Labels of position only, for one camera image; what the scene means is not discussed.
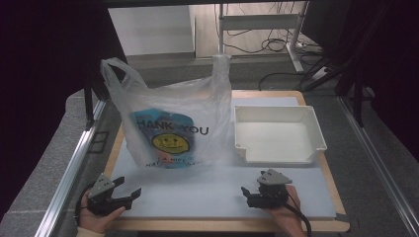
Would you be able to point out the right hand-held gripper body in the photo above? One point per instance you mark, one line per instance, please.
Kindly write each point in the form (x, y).
(271, 194)

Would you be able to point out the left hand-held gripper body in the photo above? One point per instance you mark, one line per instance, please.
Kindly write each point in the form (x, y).
(105, 202)

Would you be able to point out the clear printed plastic bag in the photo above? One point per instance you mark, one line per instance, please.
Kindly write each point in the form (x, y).
(204, 108)

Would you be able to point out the person's left hand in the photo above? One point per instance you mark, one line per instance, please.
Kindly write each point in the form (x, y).
(94, 222)

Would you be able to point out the person's right hand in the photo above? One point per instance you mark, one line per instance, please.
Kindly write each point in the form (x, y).
(290, 219)

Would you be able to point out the white plastic tray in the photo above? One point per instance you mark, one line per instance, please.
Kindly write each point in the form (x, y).
(276, 138)

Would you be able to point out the pale grey table mat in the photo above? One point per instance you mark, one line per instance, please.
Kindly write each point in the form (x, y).
(197, 194)

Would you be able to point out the black metal stand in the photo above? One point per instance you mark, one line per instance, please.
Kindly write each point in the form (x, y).
(88, 105)
(357, 98)

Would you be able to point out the white power strip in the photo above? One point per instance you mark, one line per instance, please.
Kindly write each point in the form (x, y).
(319, 74)

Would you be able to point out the dark curtain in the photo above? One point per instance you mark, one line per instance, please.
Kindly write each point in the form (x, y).
(42, 82)
(388, 65)

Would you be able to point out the aluminium rail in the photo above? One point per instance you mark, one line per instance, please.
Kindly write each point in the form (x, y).
(378, 164)
(66, 184)

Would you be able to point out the white metal desk frame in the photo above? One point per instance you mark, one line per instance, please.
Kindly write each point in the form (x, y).
(260, 22)

